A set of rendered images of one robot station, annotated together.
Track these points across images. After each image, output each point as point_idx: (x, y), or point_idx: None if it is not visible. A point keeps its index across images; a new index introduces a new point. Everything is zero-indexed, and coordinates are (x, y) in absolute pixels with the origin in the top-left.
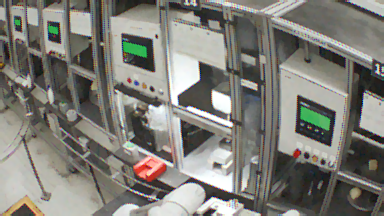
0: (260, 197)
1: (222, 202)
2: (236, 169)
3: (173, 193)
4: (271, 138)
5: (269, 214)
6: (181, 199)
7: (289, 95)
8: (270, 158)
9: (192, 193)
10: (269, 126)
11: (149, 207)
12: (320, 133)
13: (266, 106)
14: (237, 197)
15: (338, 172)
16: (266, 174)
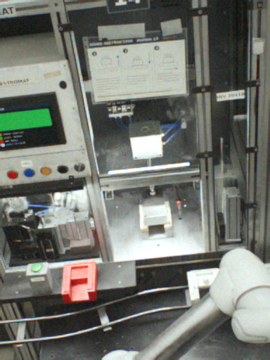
0: (257, 239)
1: (207, 271)
2: (210, 216)
3: (235, 276)
4: (267, 151)
5: (269, 261)
6: (259, 277)
7: None
8: (268, 178)
9: (256, 261)
10: (264, 136)
11: (185, 329)
12: None
13: (259, 112)
14: (216, 256)
15: None
16: (264, 202)
